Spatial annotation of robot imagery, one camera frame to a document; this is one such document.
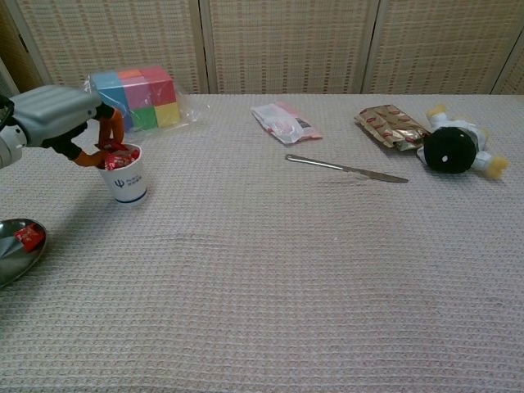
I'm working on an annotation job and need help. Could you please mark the white paper cup blue print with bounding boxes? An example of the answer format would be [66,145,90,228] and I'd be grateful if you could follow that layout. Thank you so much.
[97,142,149,207]

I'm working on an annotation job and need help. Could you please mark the colourful foam blocks clear bag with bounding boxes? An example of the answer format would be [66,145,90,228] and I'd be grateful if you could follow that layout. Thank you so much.
[84,65,201,138]

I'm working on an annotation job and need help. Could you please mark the plush doll black head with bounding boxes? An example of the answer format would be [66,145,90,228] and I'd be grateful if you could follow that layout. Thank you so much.
[416,103,509,180]

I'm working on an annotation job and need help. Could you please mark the metal dish of red candies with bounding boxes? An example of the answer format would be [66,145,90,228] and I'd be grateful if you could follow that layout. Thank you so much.
[0,218,48,287]

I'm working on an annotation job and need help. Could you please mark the white woven tablecloth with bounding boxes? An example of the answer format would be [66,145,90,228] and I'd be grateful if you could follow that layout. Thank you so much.
[0,93,524,393]

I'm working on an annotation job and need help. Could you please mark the silver table knife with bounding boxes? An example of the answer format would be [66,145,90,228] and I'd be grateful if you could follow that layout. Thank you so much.
[285,153,409,184]

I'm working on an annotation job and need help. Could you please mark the red candies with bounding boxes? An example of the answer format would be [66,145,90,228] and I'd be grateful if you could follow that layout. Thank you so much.
[102,138,141,171]

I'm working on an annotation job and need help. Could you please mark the pink white snack packet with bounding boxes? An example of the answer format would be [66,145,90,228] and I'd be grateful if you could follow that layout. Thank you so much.
[250,101,323,146]

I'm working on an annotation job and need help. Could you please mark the gold red-print snack packet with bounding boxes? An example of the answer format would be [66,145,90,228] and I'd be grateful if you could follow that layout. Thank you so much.
[354,104,431,152]

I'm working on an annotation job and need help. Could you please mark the left robot hand silver orange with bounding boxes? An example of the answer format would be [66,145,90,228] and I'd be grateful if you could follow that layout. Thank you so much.
[7,84,126,169]

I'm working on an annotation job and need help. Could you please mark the bamboo folding screen panel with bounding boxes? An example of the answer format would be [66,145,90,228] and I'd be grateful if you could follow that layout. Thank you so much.
[362,0,524,96]
[489,36,524,96]
[198,0,380,96]
[7,0,210,96]
[0,0,48,103]

